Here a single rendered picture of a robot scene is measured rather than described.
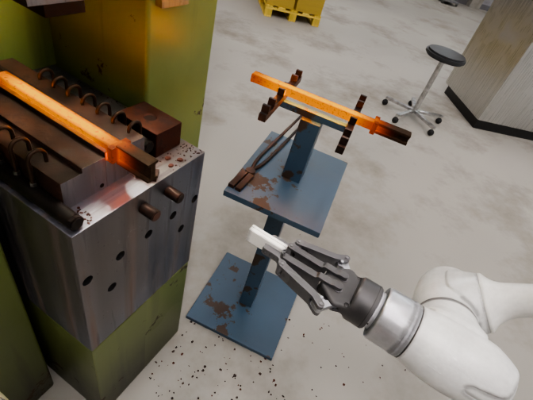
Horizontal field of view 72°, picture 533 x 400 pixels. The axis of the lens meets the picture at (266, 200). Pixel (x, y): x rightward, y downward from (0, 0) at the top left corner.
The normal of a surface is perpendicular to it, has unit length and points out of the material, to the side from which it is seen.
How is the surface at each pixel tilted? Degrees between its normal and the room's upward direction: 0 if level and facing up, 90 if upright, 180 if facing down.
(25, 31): 90
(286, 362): 0
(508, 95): 90
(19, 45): 90
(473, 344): 1
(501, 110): 90
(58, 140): 0
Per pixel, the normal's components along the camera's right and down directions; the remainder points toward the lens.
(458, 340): 0.07, -0.57
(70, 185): 0.84, 0.49
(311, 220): 0.23, -0.72
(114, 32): -0.50, 0.49
